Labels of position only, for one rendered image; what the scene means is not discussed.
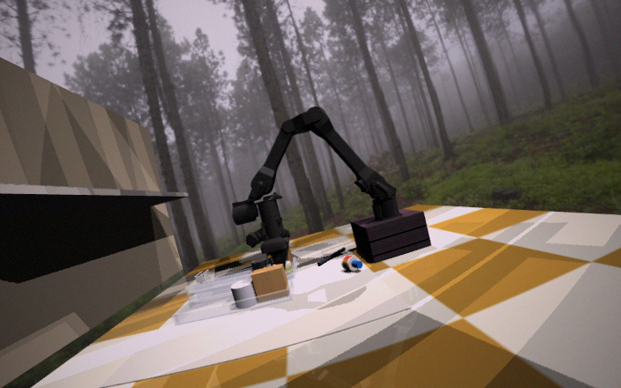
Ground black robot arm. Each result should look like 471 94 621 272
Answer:
232 107 402 248

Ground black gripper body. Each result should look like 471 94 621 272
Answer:
260 214 290 254

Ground tan rectangular block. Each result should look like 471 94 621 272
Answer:
251 264 288 296
266 246 293 265

